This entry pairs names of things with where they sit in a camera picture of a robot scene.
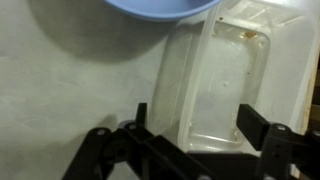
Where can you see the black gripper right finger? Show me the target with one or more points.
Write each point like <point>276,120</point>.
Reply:
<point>252,125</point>

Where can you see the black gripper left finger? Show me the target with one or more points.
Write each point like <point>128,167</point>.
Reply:
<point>141,114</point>

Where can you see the clear plastic lunchbox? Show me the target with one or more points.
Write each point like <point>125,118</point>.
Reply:
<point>243,52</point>

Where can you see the blue plastic bowl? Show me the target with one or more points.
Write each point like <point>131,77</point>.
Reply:
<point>162,10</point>

